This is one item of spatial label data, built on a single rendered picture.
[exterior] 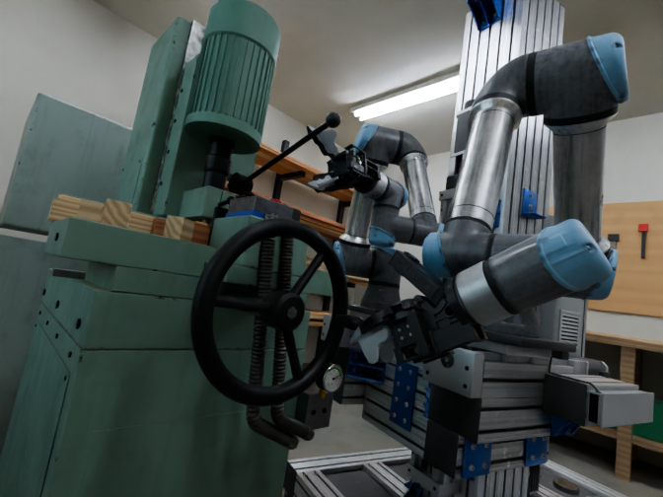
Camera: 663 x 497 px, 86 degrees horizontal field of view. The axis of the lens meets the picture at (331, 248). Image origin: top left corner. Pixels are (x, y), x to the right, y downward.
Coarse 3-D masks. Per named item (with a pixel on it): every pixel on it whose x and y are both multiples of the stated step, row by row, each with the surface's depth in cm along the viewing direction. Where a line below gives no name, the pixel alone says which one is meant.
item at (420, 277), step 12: (396, 252) 54; (408, 252) 56; (396, 264) 54; (408, 264) 52; (420, 264) 55; (408, 276) 52; (420, 276) 50; (432, 276) 51; (420, 288) 50; (432, 288) 49; (432, 300) 48
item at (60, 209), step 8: (56, 200) 62; (64, 200) 63; (56, 208) 62; (64, 208) 63; (72, 208) 64; (48, 216) 62; (56, 216) 62; (64, 216) 63; (72, 216) 64; (128, 224) 70; (136, 224) 71; (144, 224) 72
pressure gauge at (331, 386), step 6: (330, 366) 80; (336, 366) 80; (324, 372) 79; (330, 372) 79; (336, 372) 81; (342, 372) 82; (324, 378) 78; (330, 378) 79; (336, 378) 81; (342, 378) 82; (318, 384) 79; (324, 384) 78; (330, 384) 79; (336, 384) 81; (324, 390) 81; (330, 390) 79; (324, 396) 81
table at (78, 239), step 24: (48, 240) 63; (72, 240) 51; (96, 240) 53; (120, 240) 55; (144, 240) 58; (168, 240) 60; (120, 264) 56; (144, 264) 58; (168, 264) 61; (192, 264) 64; (312, 288) 83
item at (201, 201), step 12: (192, 192) 82; (204, 192) 78; (216, 192) 79; (228, 192) 81; (192, 204) 81; (204, 204) 77; (216, 204) 79; (228, 204) 81; (180, 216) 85; (192, 216) 80; (204, 216) 77
